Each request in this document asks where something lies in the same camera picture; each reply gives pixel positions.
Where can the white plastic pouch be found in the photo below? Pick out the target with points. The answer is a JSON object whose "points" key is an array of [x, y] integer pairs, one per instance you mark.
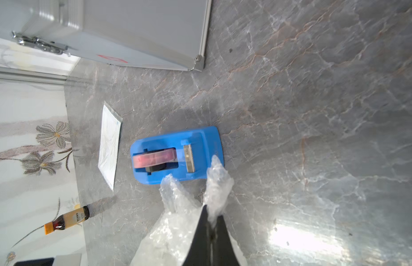
{"points": [[109, 143]]}

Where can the small orange-capped brown bottle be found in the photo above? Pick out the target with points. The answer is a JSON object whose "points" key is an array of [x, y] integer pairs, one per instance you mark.
{"points": [[67, 220]]}

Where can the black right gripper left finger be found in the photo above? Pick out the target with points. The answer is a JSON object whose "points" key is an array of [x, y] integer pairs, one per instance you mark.
{"points": [[199, 253]]}

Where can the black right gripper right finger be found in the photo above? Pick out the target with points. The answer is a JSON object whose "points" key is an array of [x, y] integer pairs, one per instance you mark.
{"points": [[222, 253]]}

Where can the blue tape dispenser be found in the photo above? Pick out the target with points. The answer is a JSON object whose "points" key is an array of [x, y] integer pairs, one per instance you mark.
{"points": [[185, 154]]}

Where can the silver aluminium first-aid case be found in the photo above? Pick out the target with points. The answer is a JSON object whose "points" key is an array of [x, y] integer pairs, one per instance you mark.
{"points": [[170, 35]]}

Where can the clear bubble wrap sheet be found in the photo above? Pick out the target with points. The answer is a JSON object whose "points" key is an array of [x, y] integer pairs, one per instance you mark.
{"points": [[168, 243]]}

